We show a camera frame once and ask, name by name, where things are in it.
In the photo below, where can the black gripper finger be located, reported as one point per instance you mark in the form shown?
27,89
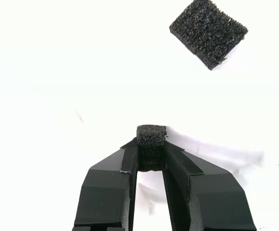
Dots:
105,197
216,202

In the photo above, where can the black foam box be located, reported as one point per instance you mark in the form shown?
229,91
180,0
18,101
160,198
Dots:
206,33
151,144

